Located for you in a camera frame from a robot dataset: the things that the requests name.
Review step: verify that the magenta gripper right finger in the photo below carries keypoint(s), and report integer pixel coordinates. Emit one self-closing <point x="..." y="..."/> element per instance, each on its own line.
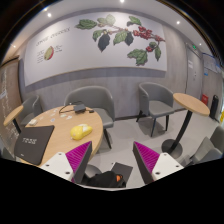
<point x="152" y="165"/>

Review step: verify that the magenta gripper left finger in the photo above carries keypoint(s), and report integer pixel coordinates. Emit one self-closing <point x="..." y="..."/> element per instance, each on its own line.
<point x="71" y="165"/>

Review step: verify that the black backpack on floor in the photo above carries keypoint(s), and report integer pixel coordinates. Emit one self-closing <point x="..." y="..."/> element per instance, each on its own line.
<point x="117" y="177"/>

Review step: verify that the black power adapter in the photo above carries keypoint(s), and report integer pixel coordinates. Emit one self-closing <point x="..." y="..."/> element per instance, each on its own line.
<point x="80" y="108"/>

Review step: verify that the grey armchair right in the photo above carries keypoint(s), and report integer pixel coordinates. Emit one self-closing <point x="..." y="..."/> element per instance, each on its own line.
<point x="155" y="100"/>

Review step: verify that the white packet on table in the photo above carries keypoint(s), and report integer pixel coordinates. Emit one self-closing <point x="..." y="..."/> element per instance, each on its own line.
<point x="33" y="122"/>

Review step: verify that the grey armchair behind table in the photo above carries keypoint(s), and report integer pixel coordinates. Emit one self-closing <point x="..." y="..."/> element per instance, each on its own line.
<point x="97" y="98"/>

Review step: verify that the grey chair lower right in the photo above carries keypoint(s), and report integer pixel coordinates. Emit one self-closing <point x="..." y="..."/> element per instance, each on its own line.
<point x="210" y="148"/>

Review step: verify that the grey armchair left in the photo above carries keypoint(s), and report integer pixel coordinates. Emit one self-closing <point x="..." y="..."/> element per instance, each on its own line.
<point x="31" y="108"/>

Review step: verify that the small round wooden table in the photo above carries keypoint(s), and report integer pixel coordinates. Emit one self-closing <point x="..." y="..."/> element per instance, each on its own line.
<point x="192" y="105"/>

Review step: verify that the small wooden table left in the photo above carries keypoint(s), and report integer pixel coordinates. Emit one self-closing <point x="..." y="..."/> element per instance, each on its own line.
<point x="11" y="118"/>

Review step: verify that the black bin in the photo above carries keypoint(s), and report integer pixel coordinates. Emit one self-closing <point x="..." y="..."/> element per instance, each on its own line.
<point x="214" y="106"/>

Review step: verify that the red fire extinguisher box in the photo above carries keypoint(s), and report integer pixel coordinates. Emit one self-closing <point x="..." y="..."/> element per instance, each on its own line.
<point x="204" y="99"/>

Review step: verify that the grey door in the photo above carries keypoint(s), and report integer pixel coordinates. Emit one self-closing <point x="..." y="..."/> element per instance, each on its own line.
<point x="194" y="72"/>

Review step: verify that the coffee plant wall mural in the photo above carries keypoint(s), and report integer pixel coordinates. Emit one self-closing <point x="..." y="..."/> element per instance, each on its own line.
<point x="95" y="40"/>

